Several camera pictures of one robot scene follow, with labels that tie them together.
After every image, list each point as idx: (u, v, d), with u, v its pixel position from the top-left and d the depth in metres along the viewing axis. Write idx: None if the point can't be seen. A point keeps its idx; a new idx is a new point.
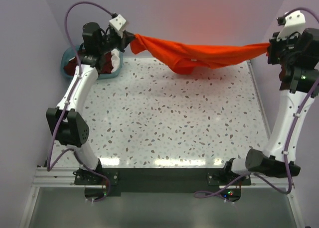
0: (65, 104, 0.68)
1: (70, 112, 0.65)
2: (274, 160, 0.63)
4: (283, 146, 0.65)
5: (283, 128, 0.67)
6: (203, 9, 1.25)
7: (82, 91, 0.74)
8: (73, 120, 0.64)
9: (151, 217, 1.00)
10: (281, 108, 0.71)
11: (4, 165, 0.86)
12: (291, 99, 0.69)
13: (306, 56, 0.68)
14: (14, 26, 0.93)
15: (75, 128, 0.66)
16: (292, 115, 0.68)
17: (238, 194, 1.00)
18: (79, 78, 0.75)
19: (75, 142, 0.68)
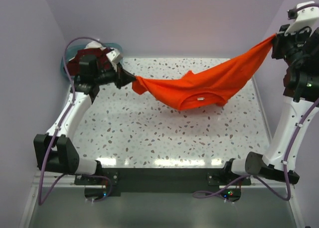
0: (56, 130, 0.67)
1: (59, 138, 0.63)
2: (273, 170, 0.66)
4: (283, 156, 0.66)
5: (284, 138, 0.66)
6: (204, 9, 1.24)
7: (75, 118, 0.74)
8: (62, 147, 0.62)
9: (151, 217, 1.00)
10: (284, 114, 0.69)
11: (4, 165, 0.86)
12: (295, 108, 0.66)
13: (314, 60, 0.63)
14: (14, 25, 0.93)
15: (64, 156, 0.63)
16: (294, 125, 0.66)
17: (238, 194, 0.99)
18: (72, 105, 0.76)
19: (63, 170, 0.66)
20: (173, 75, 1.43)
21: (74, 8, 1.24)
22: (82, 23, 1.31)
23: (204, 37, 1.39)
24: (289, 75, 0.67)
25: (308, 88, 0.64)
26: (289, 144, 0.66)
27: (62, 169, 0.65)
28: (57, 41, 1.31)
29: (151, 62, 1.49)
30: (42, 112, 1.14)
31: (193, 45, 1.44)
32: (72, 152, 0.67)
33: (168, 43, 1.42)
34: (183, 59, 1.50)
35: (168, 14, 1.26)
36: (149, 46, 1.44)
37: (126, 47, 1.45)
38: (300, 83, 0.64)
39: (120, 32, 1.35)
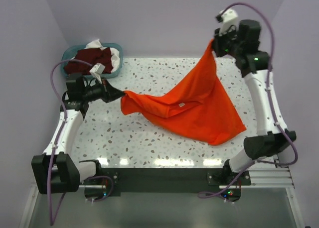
0: (53, 149, 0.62)
1: (58, 156, 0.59)
2: (272, 134, 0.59)
4: (274, 118, 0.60)
5: (263, 104, 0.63)
6: (204, 9, 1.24)
7: (70, 134, 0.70)
8: (64, 164, 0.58)
9: (151, 217, 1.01)
10: (252, 91, 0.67)
11: (4, 165, 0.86)
12: (258, 78, 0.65)
13: (250, 44, 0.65)
14: (13, 26, 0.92)
15: (67, 173, 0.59)
16: (265, 91, 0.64)
17: (238, 194, 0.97)
18: (64, 122, 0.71)
19: (67, 190, 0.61)
20: (173, 75, 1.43)
21: (73, 9, 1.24)
22: (82, 23, 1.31)
23: (204, 37, 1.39)
24: (239, 60, 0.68)
25: (257, 63, 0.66)
26: (270, 106, 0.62)
27: (66, 188, 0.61)
28: (57, 41, 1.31)
29: (151, 62, 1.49)
30: (42, 112, 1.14)
31: (192, 45, 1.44)
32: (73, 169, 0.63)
33: (168, 43, 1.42)
34: (183, 59, 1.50)
35: (168, 14, 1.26)
36: (149, 46, 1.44)
37: (126, 47, 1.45)
38: (251, 65, 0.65)
39: (120, 32, 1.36)
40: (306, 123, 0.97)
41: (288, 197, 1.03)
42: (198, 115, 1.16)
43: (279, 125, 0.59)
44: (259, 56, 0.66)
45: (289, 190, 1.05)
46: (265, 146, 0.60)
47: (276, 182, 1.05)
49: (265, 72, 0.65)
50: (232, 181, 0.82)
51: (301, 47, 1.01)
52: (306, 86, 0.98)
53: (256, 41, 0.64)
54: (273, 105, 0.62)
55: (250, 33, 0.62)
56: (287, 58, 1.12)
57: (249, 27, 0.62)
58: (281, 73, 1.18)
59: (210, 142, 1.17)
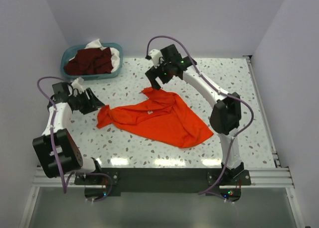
0: (51, 128, 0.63)
1: (58, 133, 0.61)
2: (221, 100, 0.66)
4: (214, 89, 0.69)
5: (203, 86, 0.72)
6: (204, 10, 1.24)
7: (64, 119, 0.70)
8: (66, 139, 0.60)
9: (151, 217, 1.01)
10: (193, 83, 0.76)
11: (4, 165, 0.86)
12: (190, 71, 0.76)
13: (172, 56, 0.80)
14: (13, 27, 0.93)
15: (70, 148, 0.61)
16: (199, 76, 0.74)
17: (238, 194, 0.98)
18: (55, 112, 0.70)
19: (75, 166, 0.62)
20: None
21: (74, 9, 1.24)
22: (82, 23, 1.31)
23: (203, 37, 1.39)
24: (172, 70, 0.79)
25: (185, 62, 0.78)
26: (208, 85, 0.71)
27: (73, 165, 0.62)
28: (57, 41, 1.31)
29: (151, 62, 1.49)
30: (42, 112, 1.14)
31: (192, 45, 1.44)
32: (74, 146, 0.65)
33: (168, 43, 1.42)
34: None
35: (168, 14, 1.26)
36: (149, 46, 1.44)
37: (126, 48, 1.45)
38: (181, 65, 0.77)
39: (120, 32, 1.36)
40: (305, 123, 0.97)
41: (288, 196, 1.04)
42: (165, 123, 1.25)
43: (221, 92, 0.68)
44: (185, 58, 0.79)
45: (289, 190, 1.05)
46: (222, 113, 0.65)
47: (276, 182, 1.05)
49: (191, 65, 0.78)
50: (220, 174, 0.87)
51: (300, 47, 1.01)
52: (306, 86, 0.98)
53: (177, 53, 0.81)
54: (209, 82, 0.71)
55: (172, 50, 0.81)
56: (287, 58, 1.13)
57: (168, 48, 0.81)
58: (280, 73, 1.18)
59: (178, 146, 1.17)
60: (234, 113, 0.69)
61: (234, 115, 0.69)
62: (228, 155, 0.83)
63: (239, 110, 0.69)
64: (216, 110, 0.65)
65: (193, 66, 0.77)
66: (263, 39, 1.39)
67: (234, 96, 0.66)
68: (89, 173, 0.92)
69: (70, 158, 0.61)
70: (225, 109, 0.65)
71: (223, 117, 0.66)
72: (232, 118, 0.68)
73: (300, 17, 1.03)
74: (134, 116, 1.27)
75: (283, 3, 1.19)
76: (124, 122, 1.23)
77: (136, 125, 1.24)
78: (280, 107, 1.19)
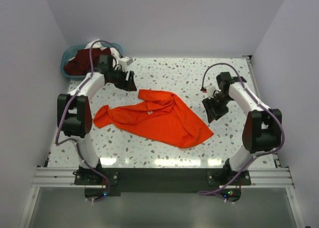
0: (77, 91, 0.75)
1: (79, 97, 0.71)
2: (259, 112, 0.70)
4: (254, 101, 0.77)
5: (245, 96, 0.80)
6: (204, 10, 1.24)
7: (92, 87, 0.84)
8: (82, 103, 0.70)
9: (151, 217, 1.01)
10: (237, 96, 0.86)
11: (4, 166, 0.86)
12: (236, 86, 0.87)
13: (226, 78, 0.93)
14: (14, 27, 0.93)
15: (82, 112, 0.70)
16: (243, 89, 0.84)
17: (238, 194, 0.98)
18: (89, 78, 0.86)
19: (79, 131, 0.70)
20: (173, 76, 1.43)
21: (74, 10, 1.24)
22: (82, 24, 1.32)
23: (203, 37, 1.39)
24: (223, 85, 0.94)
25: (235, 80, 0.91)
26: (250, 97, 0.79)
27: (78, 128, 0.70)
28: (57, 41, 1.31)
29: (151, 62, 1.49)
30: (42, 112, 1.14)
31: (192, 45, 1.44)
32: (88, 115, 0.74)
33: (168, 44, 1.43)
34: (183, 59, 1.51)
35: (168, 15, 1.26)
36: (149, 46, 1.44)
37: (126, 48, 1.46)
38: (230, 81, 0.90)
39: (120, 32, 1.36)
40: (305, 123, 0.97)
41: (288, 197, 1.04)
42: (165, 123, 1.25)
43: (261, 104, 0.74)
44: (236, 78, 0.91)
45: (289, 189, 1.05)
46: (257, 125, 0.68)
47: (277, 182, 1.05)
49: (239, 82, 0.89)
50: (230, 181, 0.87)
51: (300, 47, 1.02)
52: (306, 87, 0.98)
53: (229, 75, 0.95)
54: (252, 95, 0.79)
55: (224, 74, 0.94)
56: (286, 58, 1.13)
57: (222, 73, 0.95)
58: (280, 74, 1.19)
59: (178, 146, 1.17)
60: (272, 134, 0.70)
61: (269, 135, 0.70)
62: (244, 165, 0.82)
63: (277, 132, 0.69)
64: (250, 119, 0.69)
65: (240, 82, 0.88)
66: (262, 39, 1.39)
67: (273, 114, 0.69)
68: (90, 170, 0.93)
69: (78, 122, 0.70)
70: (259, 120, 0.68)
71: (256, 130, 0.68)
72: (265, 137, 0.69)
73: (300, 17, 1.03)
74: (134, 116, 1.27)
75: (282, 4, 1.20)
76: (125, 122, 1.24)
77: (136, 125, 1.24)
78: (279, 107, 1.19)
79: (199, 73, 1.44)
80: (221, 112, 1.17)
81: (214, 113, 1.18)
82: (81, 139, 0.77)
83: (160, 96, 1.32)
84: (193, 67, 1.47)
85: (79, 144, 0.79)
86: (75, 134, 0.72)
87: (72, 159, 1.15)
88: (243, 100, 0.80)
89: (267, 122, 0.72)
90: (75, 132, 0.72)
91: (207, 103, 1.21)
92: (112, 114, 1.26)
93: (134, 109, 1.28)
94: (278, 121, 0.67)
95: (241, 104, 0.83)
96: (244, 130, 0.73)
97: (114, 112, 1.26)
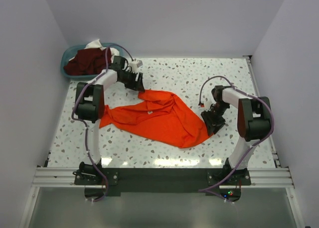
0: (93, 80, 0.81)
1: (95, 85, 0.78)
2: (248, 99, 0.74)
4: (243, 94, 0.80)
5: (234, 93, 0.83)
6: (204, 10, 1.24)
7: (106, 80, 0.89)
8: (98, 90, 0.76)
9: (151, 217, 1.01)
10: (228, 96, 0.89)
11: (4, 165, 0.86)
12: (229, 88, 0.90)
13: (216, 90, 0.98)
14: (14, 28, 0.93)
15: (97, 98, 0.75)
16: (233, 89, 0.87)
17: (238, 194, 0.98)
18: (104, 73, 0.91)
19: (92, 115, 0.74)
20: (173, 76, 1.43)
21: (74, 10, 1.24)
22: (82, 23, 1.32)
23: (203, 37, 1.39)
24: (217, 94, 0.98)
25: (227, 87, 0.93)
26: (239, 92, 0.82)
27: (91, 112, 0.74)
28: (57, 41, 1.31)
29: (151, 62, 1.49)
30: (42, 113, 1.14)
31: (192, 45, 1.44)
32: (102, 103, 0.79)
33: (168, 43, 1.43)
34: (183, 58, 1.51)
35: (168, 14, 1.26)
36: (149, 46, 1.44)
37: (126, 48, 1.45)
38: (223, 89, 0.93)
39: (120, 32, 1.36)
40: (305, 124, 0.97)
41: (288, 197, 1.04)
42: (165, 123, 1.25)
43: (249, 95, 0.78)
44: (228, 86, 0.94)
45: (289, 190, 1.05)
46: (247, 109, 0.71)
47: (277, 182, 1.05)
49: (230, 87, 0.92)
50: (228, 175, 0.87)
51: (300, 48, 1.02)
52: (306, 87, 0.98)
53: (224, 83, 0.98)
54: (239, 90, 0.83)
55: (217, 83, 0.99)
56: (286, 58, 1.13)
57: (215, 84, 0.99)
58: (280, 74, 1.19)
59: (178, 146, 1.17)
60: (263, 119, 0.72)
61: (261, 119, 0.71)
62: (240, 159, 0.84)
63: (267, 116, 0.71)
64: (241, 104, 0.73)
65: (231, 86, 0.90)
66: (262, 39, 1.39)
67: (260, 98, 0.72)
68: (91, 168, 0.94)
69: (93, 107, 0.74)
70: (247, 104, 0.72)
71: (247, 114, 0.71)
72: (258, 121, 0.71)
73: (299, 17, 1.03)
74: (134, 116, 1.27)
75: (282, 4, 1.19)
76: (125, 122, 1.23)
77: (136, 125, 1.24)
78: (279, 107, 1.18)
79: (199, 73, 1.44)
80: (218, 123, 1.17)
81: (212, 124, 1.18)
82: (91, 125, 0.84)
83: (161, 95, 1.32)
84: (193, 67, 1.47)
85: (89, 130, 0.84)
86: (87, 119, 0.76)
87: (72, 159, 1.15)
88: (234, 95, 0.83)
89: (258, 111, 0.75)
90: (87, 117, 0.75)
91: (207, 115, 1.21)
92: (112, 114, 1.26)
93: (134, 109, 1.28)
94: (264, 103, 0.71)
95: (233, 101, 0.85)
96: (239, 120, 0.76)
97: (114, 112, 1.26)
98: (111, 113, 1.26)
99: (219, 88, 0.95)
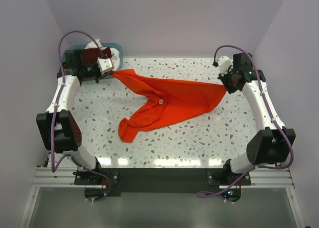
0: (55, 107, 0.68)
1: (61, 113, 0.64)
2: (270, 130, 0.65)
4: (269, 114, 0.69)
5: (259, 105, 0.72)
6: (204, 10, 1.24)
7: (69, 96, 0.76)
8: (66, 118, 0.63)
9: (150, 217, 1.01)
10: (251, 98, 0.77)
11: (4, 165, 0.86)
12: (253, 86, 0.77)
13: (240, 67, 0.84)
14: (14, 27, 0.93)
15: (69, 128, 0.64)
16: (260, 95, 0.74)
17: (238, 194, 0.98)
18: (63, 86, 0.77)
19: (70, 146, 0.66)
20: (173, 76, 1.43)
21: (74, 10, 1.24)
22: (82, 23, 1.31)
23: (203, 38, 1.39)
24: (238, 76, 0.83)
25: (251, 76, 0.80)
26: (265, 106, 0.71)
27: (70, 143, 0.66)
28: (57, 41, 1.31)
29: (151, 62, 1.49)
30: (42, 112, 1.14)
31: (192, 45, 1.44)
32: (75, 126, 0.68)
33: (168, 43, 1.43)
34: (183, 59, 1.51)
35: (169, 14, 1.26)
36: (149, 46, 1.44)
37: (126, 48, 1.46)
38: (246, 77, 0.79)
39: (120, 33, 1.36)
40: (305, 124, 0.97)
41: (288, 197, 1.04)
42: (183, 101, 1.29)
43: (275, 121, 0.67)
44: (253, 71, 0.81)
45: (289, 190, 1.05)
46: (265, 144, 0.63)
47: (278, 182, 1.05)
49: (256, 81, 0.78)
50: (234, 181, 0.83)
51: (300, 48, 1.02)
52: (306, 87, 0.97)
53: (248, 62, 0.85)
54: (268, 105, 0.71)
55: (244, 58, 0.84)
56: (287, 58, 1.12)
57: (239, 63, 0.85)
58: (280, 74, 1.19)
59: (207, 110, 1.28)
60: (277, 151, 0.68)
61: (276, 151, 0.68)
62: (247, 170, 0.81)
63: (285, 150, 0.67)
64: (259, 136, 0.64)
65: (257, 81, 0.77)
66: (262, 39, 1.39)
67: (286, 135, 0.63)
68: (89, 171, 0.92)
69: (68, 138, 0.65)
70: (270, 140, 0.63)
71: (264, 149, 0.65)
72: (272, 154, 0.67)
73: (300, 17, 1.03)
74: (153, 113, 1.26)
75: (282, 4, 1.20)
76: (150, 123, 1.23)
77: (160, 119, 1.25)
78: (280, 108, 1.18)
79: (199, 73, 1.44)
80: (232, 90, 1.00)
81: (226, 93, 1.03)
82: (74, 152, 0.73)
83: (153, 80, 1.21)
84: (193, 67, 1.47)
85: (74, 156, 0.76)
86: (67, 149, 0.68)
87: None
88: (257, 110, 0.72)
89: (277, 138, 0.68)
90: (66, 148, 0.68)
91: (223, 78, 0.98)
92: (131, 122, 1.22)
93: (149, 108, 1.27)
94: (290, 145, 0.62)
95: (253, 111, 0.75)
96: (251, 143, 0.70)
97: (134, 119, 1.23)
98: (131, 122, 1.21)
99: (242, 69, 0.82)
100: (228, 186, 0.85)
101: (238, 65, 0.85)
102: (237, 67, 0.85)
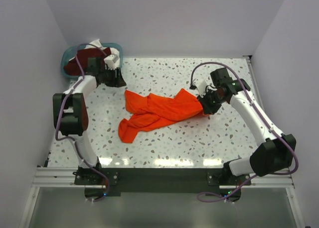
0: (72, 89, 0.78)
1: (74, 94, 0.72)
2: (271, 141, 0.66)
4: (266, 125, 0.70)
5: (254, 116, 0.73)
6: (204, 11, 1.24)
7: (85, 87, 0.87)
8: (78, 99, 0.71)
9: (150, 217, 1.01)
10: (241, 110, 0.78)
11: (4, 166, 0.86)
12: (240, 98, 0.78)
13: (221, 80, 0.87)
14: (13, 28, 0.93)
15: (79, 109, 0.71)
16: (250, 105, 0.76)
17: (238, 195, 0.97)
18: (81, 80, 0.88)
19: (77, 128, 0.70)
20: (173, 76, 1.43)
21: (73, 10, 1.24)
22: (81, 23, 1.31)
23: (203, 37, 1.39)
24: (222, 90, 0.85)
25: (236, 87, 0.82)
26: (260, 117, 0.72)
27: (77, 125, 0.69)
28: (57, 41, 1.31)
29: (151, 62, 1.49)
30: (42, 113, 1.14)
31: (193, 45, 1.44)
32: (84, 112, 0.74)
33: (168, 43, 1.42)
34: (183, 59, 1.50)
35: (169, 14, 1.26)
36: (149, 46, 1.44)
37: (126, 47, 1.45)
38: (232, 89, 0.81)
39: (120, 33, 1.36)
40: (305, 124, 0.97)
41: (288, 197, 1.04)
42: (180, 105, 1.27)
43: (273, 130, 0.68)
44: (236, 81, 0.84)
45: (289, 190, 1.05)
46: (268, 155, 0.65)
47: (278, 182, 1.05)
49: (242, 91, 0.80)
50: (243, 182, 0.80)
51: (300, 48, 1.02)
52: (306, 88, 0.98)
53: (227, 75, 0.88)
54: (262, 116, 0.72)
55: (222, 73, 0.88)
56: (287, 58, 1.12)
57: (219, 79, 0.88)
58: (280, 74, 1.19)
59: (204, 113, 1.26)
60: (283, 159, 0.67)
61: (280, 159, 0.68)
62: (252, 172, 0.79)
63: (289, 157, 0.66)
64: (262, 149, 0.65)
65: (244, 92, 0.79)
66: (263, 39, 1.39)
67: (287, 143, 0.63)
68: (90, 169, 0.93)
69: (76, 119, 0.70)
70: (272, 150, 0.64)
71: (268, 159, 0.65)
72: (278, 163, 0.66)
73: (299, 17, 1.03)
74: (152, 113, 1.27)
75: (283, 4, 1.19)
76: (149, 123, 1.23)
77: (159, 120, 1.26)
78: (279, 108, 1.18)
79: (199, 73, 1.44)
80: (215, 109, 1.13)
81: (209, 110, 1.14)
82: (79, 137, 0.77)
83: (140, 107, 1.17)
84: (192, 67, 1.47)
85: (78, 143, 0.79)
86: (74, 132, 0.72)
87: (72, 159, 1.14)
88: (252, 122, 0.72)
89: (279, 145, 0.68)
90: (73, 131, 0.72)
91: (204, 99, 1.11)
92: (131, 122, 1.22)
93: (149, 108, 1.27)
94: (292, 152, 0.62)
95: (247, 123, 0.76)
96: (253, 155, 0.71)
97: (134, 119, 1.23)
98: (131, 122, 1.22)
99: (224, 83, 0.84)
100: (239, 186, 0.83)
101: (218, 81, 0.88)
102: (218, 82, 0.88)
